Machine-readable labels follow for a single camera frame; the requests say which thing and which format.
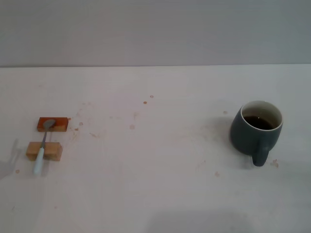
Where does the grey ceramic cup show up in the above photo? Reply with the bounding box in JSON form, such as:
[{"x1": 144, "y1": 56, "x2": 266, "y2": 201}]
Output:
[{"x1": 229, "y1": 100, "x2": 284, "y2": 167}]

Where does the blue handled metal spoon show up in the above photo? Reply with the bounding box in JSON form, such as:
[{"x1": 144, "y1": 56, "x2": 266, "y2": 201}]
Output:
[{"x1": 33, "y1": 119, "x2": 56, "y2": 175}]

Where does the dark stained wooden block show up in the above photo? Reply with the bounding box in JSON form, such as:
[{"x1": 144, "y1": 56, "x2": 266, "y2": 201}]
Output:
[{"x1": 37, "y1": 116, "x2": 69, "y2": 133}]

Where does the dark coffee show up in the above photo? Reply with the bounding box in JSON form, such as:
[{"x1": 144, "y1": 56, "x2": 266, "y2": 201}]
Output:
[{"x1": 242, "y1": 116, "x2": 275, "y2": 130}]

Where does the light wooden block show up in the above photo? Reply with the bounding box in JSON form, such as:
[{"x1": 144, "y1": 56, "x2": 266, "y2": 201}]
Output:
[{"x1": 26, "y1": 141, "x2": 63, "y2": 162}]

